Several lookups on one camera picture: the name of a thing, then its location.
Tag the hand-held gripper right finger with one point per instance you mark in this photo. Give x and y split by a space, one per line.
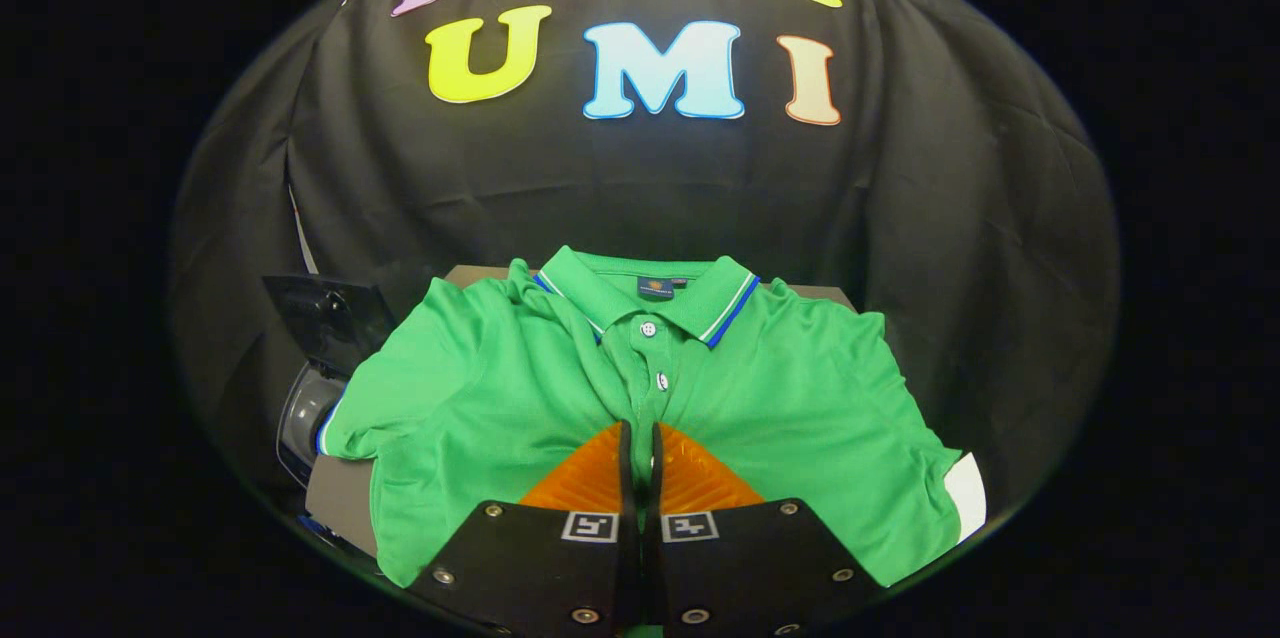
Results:
657 483

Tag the green polo shirt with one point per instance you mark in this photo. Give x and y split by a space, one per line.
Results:
480 388

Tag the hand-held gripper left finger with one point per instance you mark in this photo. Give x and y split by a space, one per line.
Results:
627 483

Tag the beige cabinet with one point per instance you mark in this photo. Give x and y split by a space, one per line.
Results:
340 508

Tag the dark washing machine lid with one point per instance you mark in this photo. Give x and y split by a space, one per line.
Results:
330 318

